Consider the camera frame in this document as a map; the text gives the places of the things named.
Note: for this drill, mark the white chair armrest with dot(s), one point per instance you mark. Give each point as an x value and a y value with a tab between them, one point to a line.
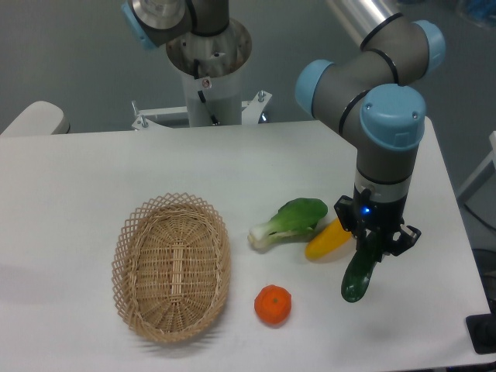
38	119

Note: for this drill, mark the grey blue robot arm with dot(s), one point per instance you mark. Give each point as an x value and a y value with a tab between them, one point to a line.
368	101

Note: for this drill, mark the woven wicker basket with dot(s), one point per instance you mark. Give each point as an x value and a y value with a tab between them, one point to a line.
171	268

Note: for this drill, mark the black table clamp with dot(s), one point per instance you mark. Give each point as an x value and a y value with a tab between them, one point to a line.
482	332

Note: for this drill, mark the orange pumpkin toy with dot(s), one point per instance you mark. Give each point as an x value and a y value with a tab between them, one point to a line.
273	305

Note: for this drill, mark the white frame at right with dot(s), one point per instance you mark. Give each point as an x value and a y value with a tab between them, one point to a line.
481	174

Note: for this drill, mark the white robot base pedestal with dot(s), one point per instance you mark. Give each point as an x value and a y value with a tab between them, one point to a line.
211	69

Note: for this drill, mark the dark green cucumber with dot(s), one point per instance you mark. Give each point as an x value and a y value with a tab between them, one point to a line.
359	271

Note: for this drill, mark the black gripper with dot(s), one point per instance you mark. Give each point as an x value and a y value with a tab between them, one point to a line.
361	214

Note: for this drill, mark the green bok choy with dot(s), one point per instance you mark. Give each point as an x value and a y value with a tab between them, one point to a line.
296	218

